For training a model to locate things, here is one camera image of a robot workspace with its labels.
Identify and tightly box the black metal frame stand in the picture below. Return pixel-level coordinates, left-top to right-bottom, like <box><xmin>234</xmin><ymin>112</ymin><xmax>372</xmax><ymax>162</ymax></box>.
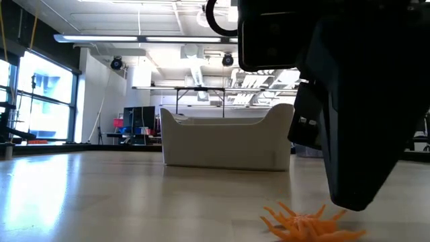
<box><xmin>132</xmin><ymin>85</ymin><xmax>299</xmax><ymax>118</ymax></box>

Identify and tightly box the black monitor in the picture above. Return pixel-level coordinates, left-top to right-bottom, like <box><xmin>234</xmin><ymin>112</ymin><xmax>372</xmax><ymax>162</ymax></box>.
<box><xmin>122</xmin><ymin>106</ymin><xmax>156</xmax><ymax>136</ymax></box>

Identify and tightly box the white ring lamp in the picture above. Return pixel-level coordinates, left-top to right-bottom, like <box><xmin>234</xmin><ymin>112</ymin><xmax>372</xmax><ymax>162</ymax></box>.
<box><xmin>196</xmin><ymin>8</ymin><xmax>211</xmax><ymax>28</ymax></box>

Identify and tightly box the large window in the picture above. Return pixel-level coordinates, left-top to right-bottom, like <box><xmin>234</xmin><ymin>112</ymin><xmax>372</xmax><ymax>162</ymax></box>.
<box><xmin>0</xmin><ymin>48</ymin><xmax>80</xmax><ymax>144</ymax></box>

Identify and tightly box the long ceiling light bar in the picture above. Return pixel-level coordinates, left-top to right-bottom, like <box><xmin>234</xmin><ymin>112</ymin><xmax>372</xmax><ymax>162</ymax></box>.
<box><xmin>53</xmin><ymin>32</ymin><xmax>239</xmax><ymax>44</ymax></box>

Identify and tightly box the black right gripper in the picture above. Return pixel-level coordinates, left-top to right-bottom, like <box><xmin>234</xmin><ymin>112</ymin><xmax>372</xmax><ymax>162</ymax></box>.
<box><xmin>287</xmin><ymin>13</ymin><xmax>430</xmax><ymax>212</ymax></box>

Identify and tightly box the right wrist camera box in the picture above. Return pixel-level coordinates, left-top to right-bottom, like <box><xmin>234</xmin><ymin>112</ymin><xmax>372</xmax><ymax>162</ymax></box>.
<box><xmin>237</xmin><ymin>9</ymin><xmax>304</xmax><ymax>73</ymax></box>

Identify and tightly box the translucent grey plastic bin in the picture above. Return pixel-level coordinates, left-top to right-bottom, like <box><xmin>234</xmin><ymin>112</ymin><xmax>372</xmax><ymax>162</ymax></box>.
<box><xmin>294</xmin><ymin>143</ymin><xmax>324</xmax><ymax>159</ymax></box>

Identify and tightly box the orange plastic spider ring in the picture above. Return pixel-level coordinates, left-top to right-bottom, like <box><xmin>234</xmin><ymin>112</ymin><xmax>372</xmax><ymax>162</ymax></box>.
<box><xmin>259</xmin><ymin>200</ymin><xmax>368</xmax><ymax>242</ymax></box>

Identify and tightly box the black light stand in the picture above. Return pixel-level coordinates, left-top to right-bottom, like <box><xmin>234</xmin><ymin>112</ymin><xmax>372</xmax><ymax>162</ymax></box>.
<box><xmin>26</xmin><ymin>73</ymin><xmax>38</xmax><ymax>142</ymax></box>

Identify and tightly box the cluttered background desk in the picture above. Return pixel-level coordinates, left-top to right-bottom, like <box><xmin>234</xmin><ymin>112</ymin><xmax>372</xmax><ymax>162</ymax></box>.
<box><xmin>105</xmin><ymin>131</ymin><xmax>161</xmax><ymax>146</ymax></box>

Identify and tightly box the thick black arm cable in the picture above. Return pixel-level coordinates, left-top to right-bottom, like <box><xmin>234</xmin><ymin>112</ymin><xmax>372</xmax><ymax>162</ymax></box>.
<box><xmin>205</xmin><ymin>0</ymin><xmax>239</xmax><ymax>38</ymax></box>

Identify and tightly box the white plastic bin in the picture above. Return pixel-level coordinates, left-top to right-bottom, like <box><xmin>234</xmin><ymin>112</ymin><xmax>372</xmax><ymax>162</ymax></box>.
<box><xmin>159</xmin><ymin>103</ymin><xmax>295</xmax><ymax>172</ymax></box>

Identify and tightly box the white leaning pole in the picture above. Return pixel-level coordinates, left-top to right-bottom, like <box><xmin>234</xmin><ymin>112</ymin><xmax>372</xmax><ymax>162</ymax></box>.
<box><xmin>87</xmin><ymin>97</ymin><xmax>105</xmax><ymax>142</ymax></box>

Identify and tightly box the black equipment rack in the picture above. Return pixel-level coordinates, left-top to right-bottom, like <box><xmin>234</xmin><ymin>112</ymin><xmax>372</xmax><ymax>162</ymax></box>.
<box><xmin>0</xmin><ymin>100</ymin><xmax>36</xmax><ymax>159</ymax></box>

